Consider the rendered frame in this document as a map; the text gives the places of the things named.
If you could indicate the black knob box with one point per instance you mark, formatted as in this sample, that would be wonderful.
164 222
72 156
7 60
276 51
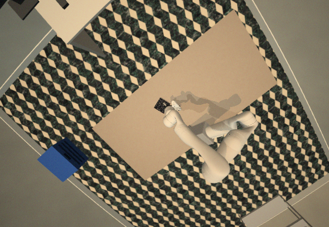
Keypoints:
159 105

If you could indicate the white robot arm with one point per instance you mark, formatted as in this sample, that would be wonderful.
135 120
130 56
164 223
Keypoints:
216 163

